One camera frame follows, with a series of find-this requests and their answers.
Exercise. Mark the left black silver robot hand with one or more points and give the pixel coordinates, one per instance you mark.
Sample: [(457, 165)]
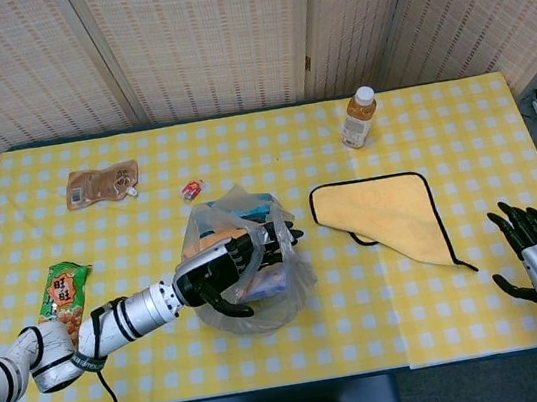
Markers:
[(208, 273)]

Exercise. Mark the translucent plastic bag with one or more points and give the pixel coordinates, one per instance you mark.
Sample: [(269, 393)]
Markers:
[(266, 320)]

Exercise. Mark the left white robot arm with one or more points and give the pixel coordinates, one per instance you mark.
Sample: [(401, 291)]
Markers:
[(143, 308)]

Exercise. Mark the small red candy wrapper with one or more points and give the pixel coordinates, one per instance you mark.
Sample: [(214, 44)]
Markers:
[(192, 189)]

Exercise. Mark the yellow checkered tablecloth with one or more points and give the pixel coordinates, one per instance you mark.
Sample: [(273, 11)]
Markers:
[(320, 345)]

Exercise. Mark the brown spout pouch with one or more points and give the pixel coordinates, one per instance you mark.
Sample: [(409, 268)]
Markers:
[(94, 186)]

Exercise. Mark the green snack packet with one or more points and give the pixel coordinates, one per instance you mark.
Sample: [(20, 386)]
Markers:
[(65, 292)]

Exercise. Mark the yellow towel black edging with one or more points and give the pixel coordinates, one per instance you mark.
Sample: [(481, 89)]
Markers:
[(387, 213)]

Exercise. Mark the orange tea bottle white cap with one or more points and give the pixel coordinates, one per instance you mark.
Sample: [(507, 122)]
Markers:
[(358, 122)]

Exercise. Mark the woven folding screen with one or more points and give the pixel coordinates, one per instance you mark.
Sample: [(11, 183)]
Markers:
[(204, 43)]

